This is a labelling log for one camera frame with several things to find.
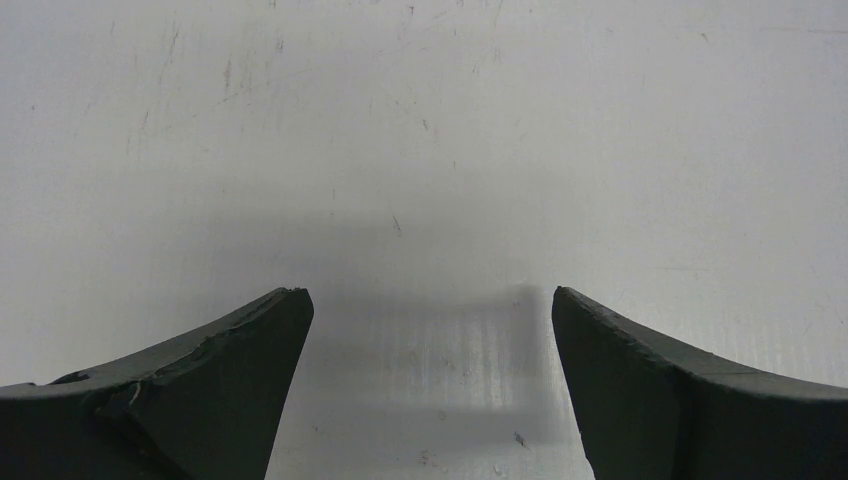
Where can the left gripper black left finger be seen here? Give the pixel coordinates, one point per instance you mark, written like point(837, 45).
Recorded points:
point(205, 404)

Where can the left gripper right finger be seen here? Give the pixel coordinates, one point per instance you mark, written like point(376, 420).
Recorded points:
point(648, 406)

